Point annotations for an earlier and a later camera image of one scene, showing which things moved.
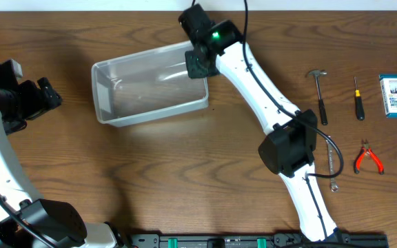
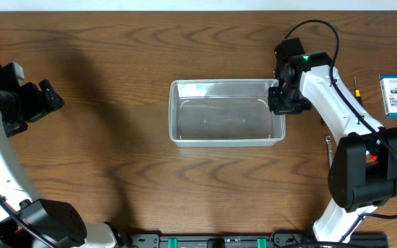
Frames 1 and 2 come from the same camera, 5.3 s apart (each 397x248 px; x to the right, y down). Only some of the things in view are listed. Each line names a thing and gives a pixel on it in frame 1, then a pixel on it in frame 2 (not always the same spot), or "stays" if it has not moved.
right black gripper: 198,64 -> 279,100
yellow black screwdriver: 359,105 stays
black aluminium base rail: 253,240 stays
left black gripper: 42,95 stays
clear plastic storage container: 147,85 -> 223,113
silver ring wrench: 333,187 stays
